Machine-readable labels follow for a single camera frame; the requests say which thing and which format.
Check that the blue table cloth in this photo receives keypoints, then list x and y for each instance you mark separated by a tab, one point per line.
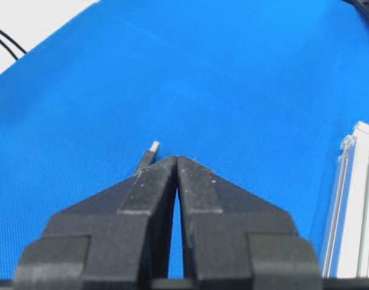
261	92

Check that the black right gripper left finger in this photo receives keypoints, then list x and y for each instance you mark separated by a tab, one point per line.
116	239

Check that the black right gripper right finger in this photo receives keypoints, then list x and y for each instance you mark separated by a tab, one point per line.
236	240

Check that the aluminium extrusion frame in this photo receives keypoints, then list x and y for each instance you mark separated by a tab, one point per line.
345	246

